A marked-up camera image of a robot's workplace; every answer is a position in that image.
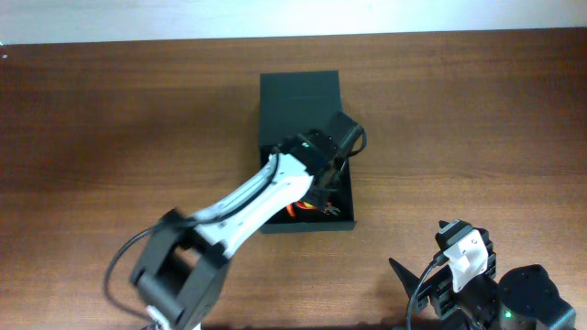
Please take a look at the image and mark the orange black needle-nose pliers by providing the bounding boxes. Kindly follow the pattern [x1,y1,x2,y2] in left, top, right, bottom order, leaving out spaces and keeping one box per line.
[285,202,340,218]

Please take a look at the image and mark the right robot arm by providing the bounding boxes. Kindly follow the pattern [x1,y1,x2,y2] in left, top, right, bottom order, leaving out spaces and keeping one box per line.
[389,219,577,330]

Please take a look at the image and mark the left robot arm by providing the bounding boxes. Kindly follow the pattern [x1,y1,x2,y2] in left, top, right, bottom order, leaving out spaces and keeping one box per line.
[130,112,365,329]

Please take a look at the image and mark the black open gift box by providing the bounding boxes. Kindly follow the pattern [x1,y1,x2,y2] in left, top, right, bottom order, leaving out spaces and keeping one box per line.
[259,71,356,234]

